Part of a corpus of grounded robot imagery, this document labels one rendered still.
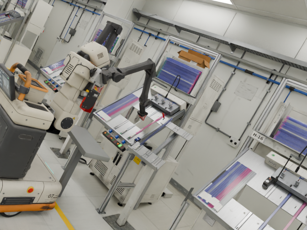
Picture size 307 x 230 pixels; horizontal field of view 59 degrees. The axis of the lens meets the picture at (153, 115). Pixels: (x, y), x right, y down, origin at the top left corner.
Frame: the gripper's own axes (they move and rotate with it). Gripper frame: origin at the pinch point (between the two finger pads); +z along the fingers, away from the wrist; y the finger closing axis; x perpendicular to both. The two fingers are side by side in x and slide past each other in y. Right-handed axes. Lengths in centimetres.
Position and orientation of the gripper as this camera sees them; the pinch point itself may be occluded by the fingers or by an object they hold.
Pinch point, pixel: (142, 119)
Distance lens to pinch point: 278.7
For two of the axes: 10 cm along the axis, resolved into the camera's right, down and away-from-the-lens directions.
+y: -6.6, -4.2, 6.2
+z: 0.2, 8.2, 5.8
